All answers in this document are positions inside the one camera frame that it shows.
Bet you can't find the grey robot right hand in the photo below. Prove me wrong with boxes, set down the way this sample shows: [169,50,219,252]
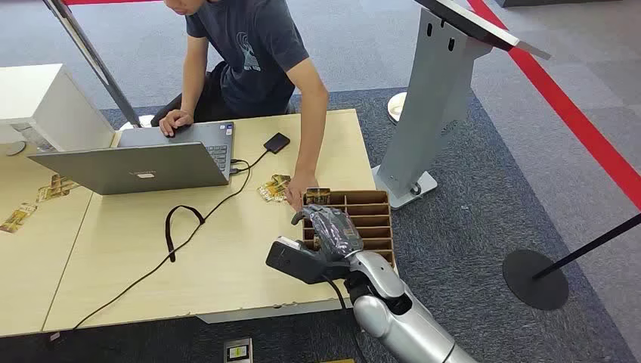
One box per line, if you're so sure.
[292,204,364,262]

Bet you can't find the person's right hand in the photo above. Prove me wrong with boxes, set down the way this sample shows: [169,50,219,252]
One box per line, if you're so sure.
[158,108,194,138]

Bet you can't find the person's left hand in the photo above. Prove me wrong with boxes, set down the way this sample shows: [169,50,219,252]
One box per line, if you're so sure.
[284,172,320,213]

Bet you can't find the brown cardboard slotted card holder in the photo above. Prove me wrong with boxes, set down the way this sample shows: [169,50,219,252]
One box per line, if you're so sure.
[300,189,397,269]

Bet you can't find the gold printed card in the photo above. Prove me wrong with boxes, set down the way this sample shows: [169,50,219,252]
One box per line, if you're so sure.
[305,188,332,206]

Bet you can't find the person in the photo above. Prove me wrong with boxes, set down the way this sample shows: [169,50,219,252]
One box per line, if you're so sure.
[150,0,330,213]

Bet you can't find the single gold card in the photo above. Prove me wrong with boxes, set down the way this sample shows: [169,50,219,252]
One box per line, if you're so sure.
[0,203,39,235]

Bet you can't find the small pile of gold cards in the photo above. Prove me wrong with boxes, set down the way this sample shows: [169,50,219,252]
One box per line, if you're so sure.
[256,174,292,204]

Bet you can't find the black external drive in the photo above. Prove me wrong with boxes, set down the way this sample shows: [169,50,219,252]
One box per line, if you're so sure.
[263,132,292,155]

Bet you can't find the grey laptop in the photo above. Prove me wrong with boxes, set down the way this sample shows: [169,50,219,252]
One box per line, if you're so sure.
[27,121,235,197]

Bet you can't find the grey metal pole stand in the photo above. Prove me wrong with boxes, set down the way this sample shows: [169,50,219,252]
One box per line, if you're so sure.
[42,0,155,132]

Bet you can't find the white box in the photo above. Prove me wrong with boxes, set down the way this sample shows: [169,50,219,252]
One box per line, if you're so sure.
[0,64,116,153]

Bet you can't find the white round base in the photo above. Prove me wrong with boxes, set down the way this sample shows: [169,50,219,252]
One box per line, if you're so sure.
[386,92,407,125]

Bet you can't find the spread pile of gold cards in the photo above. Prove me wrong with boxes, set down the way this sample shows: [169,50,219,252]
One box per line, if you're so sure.
[36,174,80,204]

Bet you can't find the silver kiosk stand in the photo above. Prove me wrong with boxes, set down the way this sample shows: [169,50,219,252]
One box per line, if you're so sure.
[371,7,494,210]

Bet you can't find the metal floor socket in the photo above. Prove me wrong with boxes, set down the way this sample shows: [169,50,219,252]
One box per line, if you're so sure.
[223,337,254,363]

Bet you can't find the kiosk screen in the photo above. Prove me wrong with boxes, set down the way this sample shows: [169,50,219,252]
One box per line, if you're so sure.
[413,0,552,61]

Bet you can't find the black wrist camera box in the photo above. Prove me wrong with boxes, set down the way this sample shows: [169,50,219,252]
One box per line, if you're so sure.
[265,236,351,286]

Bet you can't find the short black drive cable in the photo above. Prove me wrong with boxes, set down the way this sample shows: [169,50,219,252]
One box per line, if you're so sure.
[230,149,270,175]

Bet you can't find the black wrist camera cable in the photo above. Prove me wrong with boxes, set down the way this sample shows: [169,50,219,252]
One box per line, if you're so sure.
[321,274,370,363]

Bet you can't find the black strap loop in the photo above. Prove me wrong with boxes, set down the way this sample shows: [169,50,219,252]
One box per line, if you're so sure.
[165,204,206,263]

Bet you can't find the long black cable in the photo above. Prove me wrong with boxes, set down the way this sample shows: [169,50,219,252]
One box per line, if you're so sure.
[71,158,252,332]

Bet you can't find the black stanchion post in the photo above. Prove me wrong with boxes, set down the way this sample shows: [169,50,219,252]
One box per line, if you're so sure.
[503,213,641,312]

